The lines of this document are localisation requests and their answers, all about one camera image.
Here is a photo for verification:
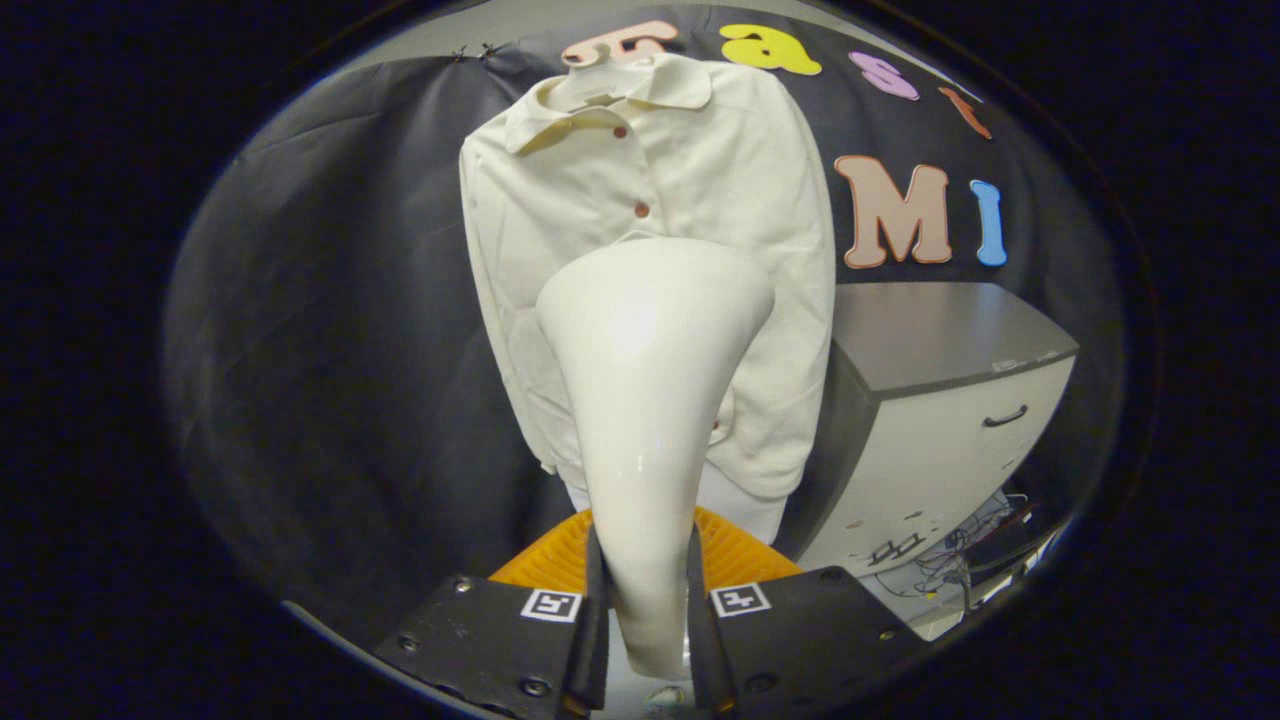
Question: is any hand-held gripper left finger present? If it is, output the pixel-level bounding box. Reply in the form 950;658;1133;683
372;508;611;720

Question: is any grey and white cabinet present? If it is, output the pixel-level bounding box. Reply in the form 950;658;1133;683
775;282;1081;579

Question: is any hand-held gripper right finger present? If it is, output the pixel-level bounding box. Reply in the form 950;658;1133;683
685;506;926;716

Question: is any cream button shirt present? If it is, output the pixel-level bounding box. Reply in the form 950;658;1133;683
459;52;837;501

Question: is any cream clothes hanger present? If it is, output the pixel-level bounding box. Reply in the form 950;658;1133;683
560;40;623;106

